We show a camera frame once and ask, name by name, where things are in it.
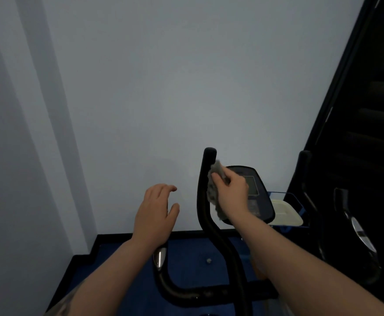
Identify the person's left hand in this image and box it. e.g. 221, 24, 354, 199
131, 184, 181, 245

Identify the person's right hand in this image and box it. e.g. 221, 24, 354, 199
211, 166, 250, 224

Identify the grey cleaning cloth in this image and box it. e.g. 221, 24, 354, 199
207, 160, 229, 218

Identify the person's left forearm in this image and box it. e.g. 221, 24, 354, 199
65, 238, 167, 316

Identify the person's right forearm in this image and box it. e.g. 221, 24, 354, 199
228, 209, 384, 316

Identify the black exercise bike console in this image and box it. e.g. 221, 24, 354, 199
222, 165, 276, 225

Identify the white plastic container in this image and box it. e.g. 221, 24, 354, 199
270, 199, 304, 227

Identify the black staircase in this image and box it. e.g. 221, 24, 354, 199
287, 0, 384, 313

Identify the black exercise bike handlebar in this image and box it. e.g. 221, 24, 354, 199
152, 147, 279, 316
294, 150, 327, 262

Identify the blue wire basket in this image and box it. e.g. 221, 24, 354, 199
267, 191, 308, 233

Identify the black handle with silver plate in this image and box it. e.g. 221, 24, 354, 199
333, 187, 382, 287

